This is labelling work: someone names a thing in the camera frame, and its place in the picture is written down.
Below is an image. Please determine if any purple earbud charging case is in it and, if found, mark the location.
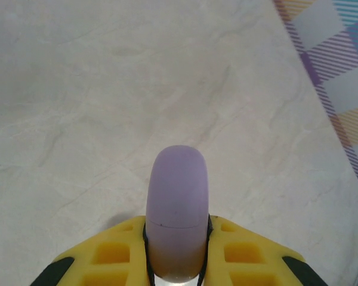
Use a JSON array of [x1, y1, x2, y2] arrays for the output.
[[145, 144, 210, 283]]

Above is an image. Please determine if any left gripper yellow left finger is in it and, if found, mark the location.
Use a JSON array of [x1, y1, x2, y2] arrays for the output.
[[32, 216, 156, 286]]

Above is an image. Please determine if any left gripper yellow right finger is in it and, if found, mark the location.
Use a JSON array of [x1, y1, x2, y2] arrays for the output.
[[198, 213, 329, 286]]

